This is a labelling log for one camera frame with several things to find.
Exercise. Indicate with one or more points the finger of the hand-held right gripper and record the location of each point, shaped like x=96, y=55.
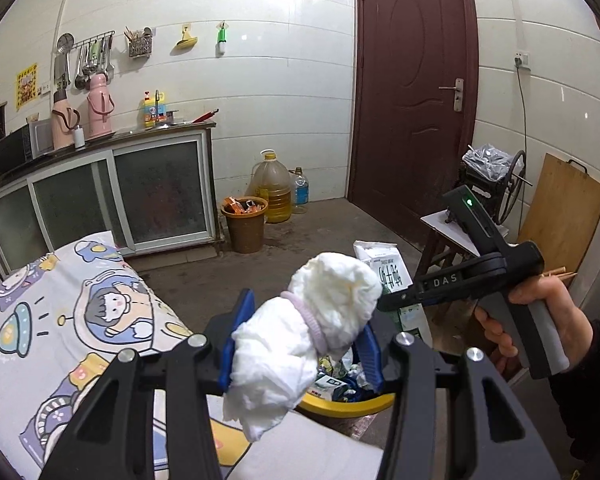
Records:
x=397, y=297

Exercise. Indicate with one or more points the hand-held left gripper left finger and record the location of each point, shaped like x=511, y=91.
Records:
x=226, y=365

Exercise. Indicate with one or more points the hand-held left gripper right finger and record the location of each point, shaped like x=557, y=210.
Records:
x=372, y=365

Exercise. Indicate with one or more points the large green white carton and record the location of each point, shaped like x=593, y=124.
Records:
x=385, y=270

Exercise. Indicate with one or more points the small green white package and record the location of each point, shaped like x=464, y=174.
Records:
x=332, y=387

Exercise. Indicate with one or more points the yellow rimmed trash bin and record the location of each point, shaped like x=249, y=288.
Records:
x=350, y=407

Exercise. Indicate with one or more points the white wad with band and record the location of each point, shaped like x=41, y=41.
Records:
x=280, y=360

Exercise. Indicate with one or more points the person's right forearm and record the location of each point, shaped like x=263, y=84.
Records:
x=595, y=395

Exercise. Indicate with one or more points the person's right hand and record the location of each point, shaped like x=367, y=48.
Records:
x=565, y=310

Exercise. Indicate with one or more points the wooden stool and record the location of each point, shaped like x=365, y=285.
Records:
x=445, y=240

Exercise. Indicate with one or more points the black hand crank machine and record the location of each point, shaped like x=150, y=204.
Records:
x=480, y=187

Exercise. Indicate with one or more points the wooden cutting board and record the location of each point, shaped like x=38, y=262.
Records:
x=560, y=210

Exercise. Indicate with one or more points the clear plastic bag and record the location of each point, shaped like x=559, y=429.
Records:
x=485, y=157

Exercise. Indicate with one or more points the brown waste bin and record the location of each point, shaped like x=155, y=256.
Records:
x=245, y=230

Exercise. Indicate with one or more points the blue water bottle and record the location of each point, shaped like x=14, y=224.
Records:
x=300, y=192

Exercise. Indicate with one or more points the large cooking oil bottle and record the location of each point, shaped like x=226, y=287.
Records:
x=272, y=185

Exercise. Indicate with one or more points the dark red wooden door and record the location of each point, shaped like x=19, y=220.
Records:
x=410, y=110

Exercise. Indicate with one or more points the kitchen cabinet with glass doors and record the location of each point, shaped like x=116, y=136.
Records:
x=160, y=185

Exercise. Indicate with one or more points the cartoon printed tablecloth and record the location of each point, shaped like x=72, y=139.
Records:
x=30, y=320

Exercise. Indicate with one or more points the yellow detergent bottle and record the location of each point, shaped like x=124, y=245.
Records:
x=154, y=110

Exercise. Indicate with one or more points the small white bottle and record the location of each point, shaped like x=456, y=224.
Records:
x=79, y=139

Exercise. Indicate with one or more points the pink thermos flask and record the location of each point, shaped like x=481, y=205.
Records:
x=100, y=110
x=62, y=125

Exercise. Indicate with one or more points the black microwave oven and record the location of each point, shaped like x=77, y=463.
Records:
x=22, y=147

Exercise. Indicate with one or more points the green hanging bottle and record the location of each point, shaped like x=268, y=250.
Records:
x=222, y=37

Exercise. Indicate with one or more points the yellow hanging scoop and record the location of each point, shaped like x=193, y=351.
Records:
x=186, y=41

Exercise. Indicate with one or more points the row of hanging kitchen utensils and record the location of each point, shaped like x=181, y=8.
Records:
x=82, y=60

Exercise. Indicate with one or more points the white wall socket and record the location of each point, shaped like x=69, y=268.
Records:
x=522, y=60

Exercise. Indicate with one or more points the yellow wall poster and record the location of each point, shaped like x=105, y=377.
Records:
x=26, y=85

